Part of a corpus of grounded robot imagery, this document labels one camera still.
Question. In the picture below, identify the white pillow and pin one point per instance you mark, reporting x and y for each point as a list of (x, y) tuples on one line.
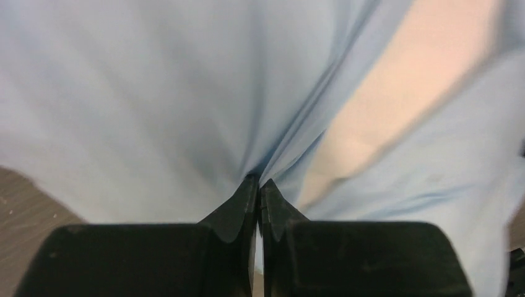
[(435, 47)]

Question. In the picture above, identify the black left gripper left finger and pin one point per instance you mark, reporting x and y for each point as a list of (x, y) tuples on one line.
[(213, 257)]

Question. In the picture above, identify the light blue pillowcase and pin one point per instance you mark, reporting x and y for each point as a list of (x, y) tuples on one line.
[(155, 111)]

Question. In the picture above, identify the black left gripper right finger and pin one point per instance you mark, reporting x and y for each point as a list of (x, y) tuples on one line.
[(304, 257)]

